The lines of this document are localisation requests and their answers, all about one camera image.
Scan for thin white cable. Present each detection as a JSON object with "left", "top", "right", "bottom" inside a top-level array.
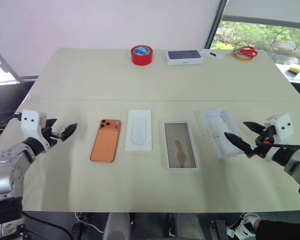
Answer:
[{"left": 74, "top": 212, "right": 106, "bottom": 235}]

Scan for black floor cable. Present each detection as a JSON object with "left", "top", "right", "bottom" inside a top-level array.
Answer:
[{"left": 21, "top": 211, "right": 74, "bottom": 240}]

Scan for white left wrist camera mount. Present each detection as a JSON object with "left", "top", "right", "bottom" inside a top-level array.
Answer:
[{"left": 19, "top": 109, "right": 51, "bottom": 151}]

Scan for white box lid with picture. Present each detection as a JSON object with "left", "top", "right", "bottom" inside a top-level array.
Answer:
[{"left": 163, "top": 119, "right": 200, "bottom": 171}]

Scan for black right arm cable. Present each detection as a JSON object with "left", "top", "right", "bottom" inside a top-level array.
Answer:
[{"left": 263, "top": 142, "right": 300, "bottom": 211}]

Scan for white moulded tray insert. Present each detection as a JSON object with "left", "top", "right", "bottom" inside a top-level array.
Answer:
[{"left": 124, "top": 109, "right": 154, "bottom": 153}]

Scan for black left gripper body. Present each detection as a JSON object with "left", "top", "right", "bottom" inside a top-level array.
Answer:
[{"left": 41, "top": 126, "right": 63, "bottom": 149}]

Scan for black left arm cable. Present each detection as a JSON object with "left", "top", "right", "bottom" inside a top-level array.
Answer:
[{"left": 0, "top": 113, "right": 23, "bottom": 141}]

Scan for grey metal beam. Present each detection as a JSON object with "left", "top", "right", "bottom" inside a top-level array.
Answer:
[{"left": 0, "top": 41, "right": 39, "bottom": 85}]

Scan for white paper card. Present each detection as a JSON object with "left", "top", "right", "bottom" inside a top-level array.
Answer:
[{"left": 200, "top": 48, "right": 225, "bottom": 61}]

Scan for white empty box base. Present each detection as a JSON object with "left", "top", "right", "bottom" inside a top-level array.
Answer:
[{"left": 200, "top": 107, "right": 241, "bottom": 160}]

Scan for red handled scissors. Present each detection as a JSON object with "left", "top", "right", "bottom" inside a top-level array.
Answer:
[{"left": 232, "top": 45, "right": 259, "bottom": 58}]

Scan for white roller blind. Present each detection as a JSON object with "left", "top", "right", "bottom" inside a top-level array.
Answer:
[{"left": 222, "top": 0, "right": 300, "bottom": 20}]

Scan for orange smartphone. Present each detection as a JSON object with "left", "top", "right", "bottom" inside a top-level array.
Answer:
[{"left": 89, "top": 118, "right": 123, "bottom": 164}]

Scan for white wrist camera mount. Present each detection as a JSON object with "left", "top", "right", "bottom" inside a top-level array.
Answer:
[
  {"left": 19, "top": 109, "right": 51, "bottom": 151},
  {"left": 264, "top": 112, "right": 295, "bottom": 145}
]

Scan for black metal bracket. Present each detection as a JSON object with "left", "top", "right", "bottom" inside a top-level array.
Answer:
[{"left": 209, "top": 219, "right": 228, "bottom": 240}]

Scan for black window frame post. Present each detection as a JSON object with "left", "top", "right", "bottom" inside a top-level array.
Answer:
[{"left": 204, "top": 0, "right": 229, "bottom": 50}]

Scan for phone box with dark print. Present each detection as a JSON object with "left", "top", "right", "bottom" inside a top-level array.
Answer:
[{"left": 166, "top": 49, "right": 206, "bottom": 67}]

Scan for black trouser leg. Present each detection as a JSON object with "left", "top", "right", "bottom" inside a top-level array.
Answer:
[{"left": 254, "top": 218, "right": 300, "bottom": 240}]

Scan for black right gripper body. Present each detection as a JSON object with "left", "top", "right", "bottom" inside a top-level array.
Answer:
[{"left": 246, "top": 125, "right": 278, "bottom": 159}]

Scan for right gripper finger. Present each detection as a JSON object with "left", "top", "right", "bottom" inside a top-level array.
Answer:
[
  {"left": 242, "top": 121, "right": 266, "bottom": 135},
  {"left": 223, "top": 131, "right": 254, "bottom": 155}
]

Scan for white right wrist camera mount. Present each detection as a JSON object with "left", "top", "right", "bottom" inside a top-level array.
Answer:
[{"left": 264, "top": 112, "right": 295, "bottom": 145}]

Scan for grey rounded shape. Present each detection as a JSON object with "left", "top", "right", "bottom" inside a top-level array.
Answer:
[
  {"left": 103, "top": 212, "right": 132, "bottom": 240},
  {"left": 175, "top": 212, "right": 204, "bottom": 240}
]

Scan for yellow tape roll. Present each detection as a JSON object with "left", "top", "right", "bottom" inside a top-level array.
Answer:
[{"left": 231, "top": 50, "right": 255, "bottom": 64}]

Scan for yellow sponge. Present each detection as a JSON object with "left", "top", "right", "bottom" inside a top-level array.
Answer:
[{"left": 285, "top": 65, "right": 300, "bottom": 75}]

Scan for white and black sneaker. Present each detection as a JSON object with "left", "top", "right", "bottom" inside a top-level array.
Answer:
[{"left": 225, "top": 212, "right": 262, "bottom": 239}]

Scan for black equipment block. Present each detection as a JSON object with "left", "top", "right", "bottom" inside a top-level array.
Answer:
[{"left": 0, "top": 196, "right": 26, "bottom": 240}]

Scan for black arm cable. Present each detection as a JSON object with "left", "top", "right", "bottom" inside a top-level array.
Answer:
[
  {"left": 263, "top": 142, "right": 300, "bottom": 211},
  {"left": 0, "top": 113, "right": 23, "bottom": 141}
]

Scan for red tape roll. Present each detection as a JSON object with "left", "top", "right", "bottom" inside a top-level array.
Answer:
[{"left": 130, "top": 44, "right": 154, "bottom": 67}]

